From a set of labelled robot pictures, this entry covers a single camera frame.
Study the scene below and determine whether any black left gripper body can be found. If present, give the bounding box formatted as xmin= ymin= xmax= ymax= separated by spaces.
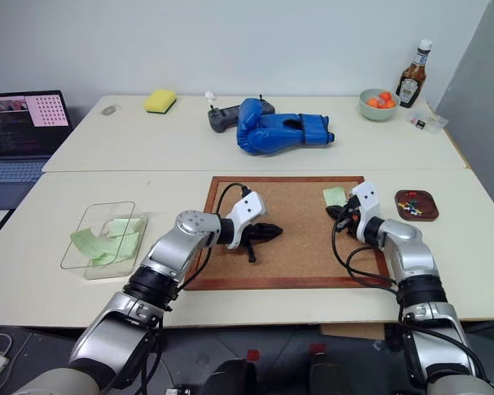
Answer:
xmin=239 ymin=224 xmax=265 ymax=248

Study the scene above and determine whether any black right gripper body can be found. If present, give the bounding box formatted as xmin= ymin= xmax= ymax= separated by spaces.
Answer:
xmin=340 ymin=193 xmax=361 ymax=238

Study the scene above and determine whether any flat green sticky note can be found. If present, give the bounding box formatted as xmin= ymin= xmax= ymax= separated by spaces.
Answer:
xmin=322 ymin=187 xmax=347 ymax=207

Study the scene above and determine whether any dark wooden tray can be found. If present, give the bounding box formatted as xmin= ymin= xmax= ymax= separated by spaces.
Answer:
xmin=394 ymin=189 xmax=440 ymax=223

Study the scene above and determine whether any small crumpled green note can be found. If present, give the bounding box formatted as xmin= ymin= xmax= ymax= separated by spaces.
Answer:
xmin=91 ymin=253 xmax=117 ymax=269

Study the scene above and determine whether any large curled green note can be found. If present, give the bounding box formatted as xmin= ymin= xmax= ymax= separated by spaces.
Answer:
xmin=69 ymin=229 xmax=121 ymax=261

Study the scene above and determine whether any clear plastic box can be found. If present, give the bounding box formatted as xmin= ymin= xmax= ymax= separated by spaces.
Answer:
xmin=60 ymin=200 xmax=150 ymax=281

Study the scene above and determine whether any wood-framed cork board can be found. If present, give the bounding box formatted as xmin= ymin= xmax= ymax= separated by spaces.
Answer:
xmin=184 ymin=175 xmax=393 ymax=291

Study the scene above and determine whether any blue boxing glove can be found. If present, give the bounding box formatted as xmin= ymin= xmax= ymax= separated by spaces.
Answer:
xmin=235 ymin=97 xmax=275 ymax=143
xmin=237 ymin=113 xmax=337 ymax=157

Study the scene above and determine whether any pale green bowl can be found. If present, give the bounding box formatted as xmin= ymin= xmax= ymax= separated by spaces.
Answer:
xmin=358 ymin=88 xmax=401 ymax=123

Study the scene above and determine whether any brown cardboard piece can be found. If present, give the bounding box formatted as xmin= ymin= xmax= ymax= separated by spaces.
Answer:
xmin=319 ymin=323 xmax=387 ymax=342

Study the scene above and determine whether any dark grey remote controller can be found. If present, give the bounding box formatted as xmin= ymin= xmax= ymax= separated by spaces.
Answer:
xmin=207 ymin=95 xmax=276 ymax=134

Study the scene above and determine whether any dark rounded shape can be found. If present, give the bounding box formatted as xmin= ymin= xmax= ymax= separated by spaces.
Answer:
xmin=307 ymin=351 xmax=357 ymax=395
xmin=205 ymin=357 xmax=259 ymax=395

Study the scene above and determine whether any clear plastic bag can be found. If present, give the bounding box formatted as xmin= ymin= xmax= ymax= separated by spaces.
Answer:
xmin=407 ymin=107 xmax=450 ymax=136

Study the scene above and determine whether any ketchup bottle with white cap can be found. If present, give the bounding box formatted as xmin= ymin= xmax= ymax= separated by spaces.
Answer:
xmin=395 ymin=39 xmax=434 ymax=109

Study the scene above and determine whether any yellow and green sponge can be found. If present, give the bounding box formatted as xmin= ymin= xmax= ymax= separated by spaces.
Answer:
xmin=143 ymin=89 xmax=178 ymax=115

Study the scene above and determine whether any grey partition panel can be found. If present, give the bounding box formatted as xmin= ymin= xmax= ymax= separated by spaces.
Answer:
xmin=435 ymin=0 xmax=494 ymax=230

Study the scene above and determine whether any open laptop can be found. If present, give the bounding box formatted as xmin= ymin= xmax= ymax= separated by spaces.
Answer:
xmin=0 ymin=90 xmax=75 ymax=184

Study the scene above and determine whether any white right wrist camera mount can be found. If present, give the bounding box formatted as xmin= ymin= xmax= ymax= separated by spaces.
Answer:
xmin=351 ymin=181 xmax=382 ymax=223

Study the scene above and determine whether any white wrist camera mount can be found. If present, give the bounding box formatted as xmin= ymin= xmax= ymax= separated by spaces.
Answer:
xmin=351 ymin=181 xmax=382 ymax=223
xmin=224 ymin=191 xmax=268 ymax=251

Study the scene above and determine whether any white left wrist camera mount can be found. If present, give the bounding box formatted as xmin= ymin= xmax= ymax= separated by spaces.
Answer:
xmin=224 ymin=191 xmax=268 ymax=251

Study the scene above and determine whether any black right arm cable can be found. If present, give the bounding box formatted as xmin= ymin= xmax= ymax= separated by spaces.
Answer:
xmin=331 ymin=211 xmax=403 ymax=300

